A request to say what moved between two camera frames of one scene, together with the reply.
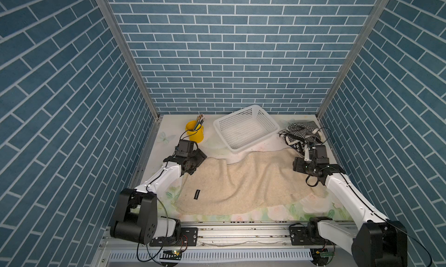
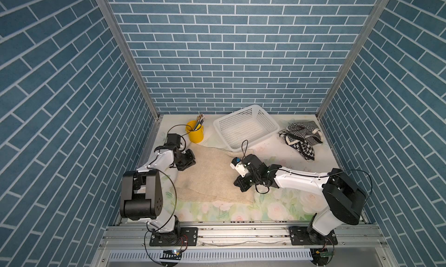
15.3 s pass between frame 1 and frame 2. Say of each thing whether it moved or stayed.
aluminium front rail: stayed
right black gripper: moved
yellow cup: stayed
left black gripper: moved
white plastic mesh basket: stayed
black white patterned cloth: stayed
